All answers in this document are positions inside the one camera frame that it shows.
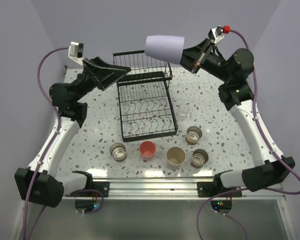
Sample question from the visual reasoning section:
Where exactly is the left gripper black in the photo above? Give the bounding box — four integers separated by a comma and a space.
71, 56, 130, 103

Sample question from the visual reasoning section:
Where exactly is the lilac plastic cup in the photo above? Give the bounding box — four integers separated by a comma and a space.
144, 35, 185, 65

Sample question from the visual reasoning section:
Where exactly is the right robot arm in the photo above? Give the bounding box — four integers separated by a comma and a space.
180, 38, 295, 197

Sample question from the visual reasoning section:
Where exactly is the black wire dish rack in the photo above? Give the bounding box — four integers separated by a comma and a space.
113, 50, 178, 143

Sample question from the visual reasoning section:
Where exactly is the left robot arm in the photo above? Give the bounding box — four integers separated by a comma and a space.
14, 57, 131, 208

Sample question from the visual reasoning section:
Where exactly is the clear plastic cup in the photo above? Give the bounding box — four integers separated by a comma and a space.
177, 103, 190, 122

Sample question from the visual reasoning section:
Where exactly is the aluminium front rail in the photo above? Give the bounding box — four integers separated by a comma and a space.
22, 176, 286, 201

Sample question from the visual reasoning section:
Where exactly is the coral pink plastic cup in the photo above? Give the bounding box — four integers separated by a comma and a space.
139, 141, 157, 162

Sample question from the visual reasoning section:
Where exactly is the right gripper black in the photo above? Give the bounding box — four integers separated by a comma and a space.
170, 38, 233, 83

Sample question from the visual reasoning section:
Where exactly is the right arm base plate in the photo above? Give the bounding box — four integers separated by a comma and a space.
196, 181, 240, 198

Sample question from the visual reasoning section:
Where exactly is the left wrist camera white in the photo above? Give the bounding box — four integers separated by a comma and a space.
68, 41, 84, 66

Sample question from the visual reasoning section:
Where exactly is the beige plastic cup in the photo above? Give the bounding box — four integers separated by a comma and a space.
166, 146, 186, 170

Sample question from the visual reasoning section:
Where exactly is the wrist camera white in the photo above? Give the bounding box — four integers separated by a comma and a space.
208, 25, 225, 46
68, 41, 84, 66

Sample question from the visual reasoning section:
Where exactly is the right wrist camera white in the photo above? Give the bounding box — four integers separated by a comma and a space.
208, 25, 225, 46

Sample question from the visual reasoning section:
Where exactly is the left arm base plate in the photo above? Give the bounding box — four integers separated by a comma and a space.
86, 181, 110, 198

